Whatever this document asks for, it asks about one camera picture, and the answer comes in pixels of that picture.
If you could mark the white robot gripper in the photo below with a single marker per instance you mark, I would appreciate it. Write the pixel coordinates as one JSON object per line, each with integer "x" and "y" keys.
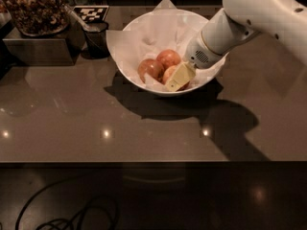
{"x": 197, "y": 54}

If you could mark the red apple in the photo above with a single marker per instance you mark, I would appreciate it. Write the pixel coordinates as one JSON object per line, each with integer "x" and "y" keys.
{"x": 151, "y": 67}
{"x": 168, "y": 73}
{"x": 168, "y": 58}

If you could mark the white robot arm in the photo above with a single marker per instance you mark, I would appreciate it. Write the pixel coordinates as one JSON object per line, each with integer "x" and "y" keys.
{"x": 237, "y": 22}

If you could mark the white ceramic bowl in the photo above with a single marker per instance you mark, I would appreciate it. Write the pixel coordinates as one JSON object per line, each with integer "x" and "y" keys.
{"x": 137, "y": 83}

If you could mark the white paper liner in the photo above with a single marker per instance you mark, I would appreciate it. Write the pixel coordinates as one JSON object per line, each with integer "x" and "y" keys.
{"x": 144, "y": 39}

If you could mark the black mesh cup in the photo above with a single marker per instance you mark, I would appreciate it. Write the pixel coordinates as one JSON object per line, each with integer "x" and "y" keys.
{"x": 95, "y": 37}

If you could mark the white scoop utensil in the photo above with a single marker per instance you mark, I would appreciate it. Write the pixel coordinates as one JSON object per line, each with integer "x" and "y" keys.
{"x": 71, "y": 12}

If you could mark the black white marker tag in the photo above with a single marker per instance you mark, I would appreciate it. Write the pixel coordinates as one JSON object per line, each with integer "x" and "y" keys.
{"x": 91, "y": 13}

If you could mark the dark metal box stand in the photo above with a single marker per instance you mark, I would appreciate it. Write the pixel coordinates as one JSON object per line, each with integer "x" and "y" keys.
{"x": 60, "y": 49}

